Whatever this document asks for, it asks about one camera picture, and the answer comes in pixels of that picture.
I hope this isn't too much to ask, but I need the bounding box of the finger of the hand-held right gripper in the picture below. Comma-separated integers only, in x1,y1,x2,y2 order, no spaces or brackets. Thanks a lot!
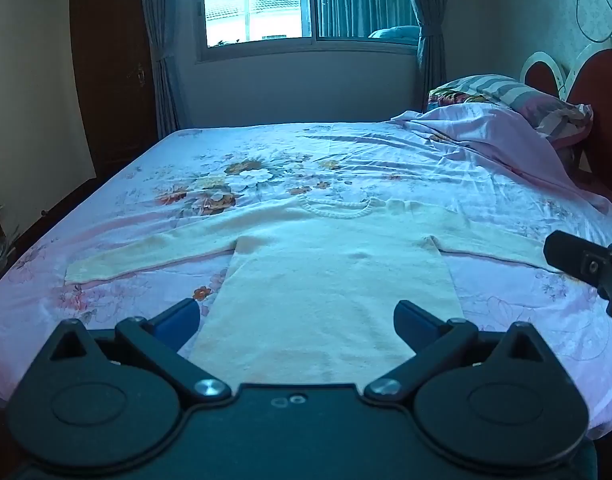
543,230,612,288

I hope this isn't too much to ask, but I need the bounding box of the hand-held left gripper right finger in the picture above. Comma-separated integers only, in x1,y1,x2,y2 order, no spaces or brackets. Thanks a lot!
363,300,563,404

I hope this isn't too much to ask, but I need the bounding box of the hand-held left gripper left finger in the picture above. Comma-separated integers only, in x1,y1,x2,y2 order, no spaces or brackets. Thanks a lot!
49,298,233,404

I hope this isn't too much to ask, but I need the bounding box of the cream knitted sweater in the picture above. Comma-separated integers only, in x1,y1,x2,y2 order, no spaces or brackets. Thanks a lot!
65,196,563,390

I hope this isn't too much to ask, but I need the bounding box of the red and white headboard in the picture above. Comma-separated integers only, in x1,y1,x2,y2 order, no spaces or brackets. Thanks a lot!
518,47,612,207

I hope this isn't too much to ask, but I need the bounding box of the pink blanket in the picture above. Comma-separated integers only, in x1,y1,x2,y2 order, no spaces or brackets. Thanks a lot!
390,102,612,214

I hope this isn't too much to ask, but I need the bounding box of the striped floral pillow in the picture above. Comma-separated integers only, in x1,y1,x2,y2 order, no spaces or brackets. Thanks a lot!
426,74,595,149

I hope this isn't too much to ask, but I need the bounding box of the floral bed sheet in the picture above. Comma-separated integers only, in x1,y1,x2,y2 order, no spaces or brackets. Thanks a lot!
0,121,612,442

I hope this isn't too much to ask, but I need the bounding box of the grey curtain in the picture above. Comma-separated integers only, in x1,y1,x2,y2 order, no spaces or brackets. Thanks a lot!
138,0,208,142
398,0,455,110

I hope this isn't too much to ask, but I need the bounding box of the dark wooden wardrobe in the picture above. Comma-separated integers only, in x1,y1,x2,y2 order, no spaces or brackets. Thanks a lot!
68,0,160,182

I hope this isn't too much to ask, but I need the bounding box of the teal cushion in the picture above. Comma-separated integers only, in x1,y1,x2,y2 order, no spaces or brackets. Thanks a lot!
368,25,420,41

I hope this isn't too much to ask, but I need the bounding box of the window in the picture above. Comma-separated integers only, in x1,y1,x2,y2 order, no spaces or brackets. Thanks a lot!
200,0,420,57

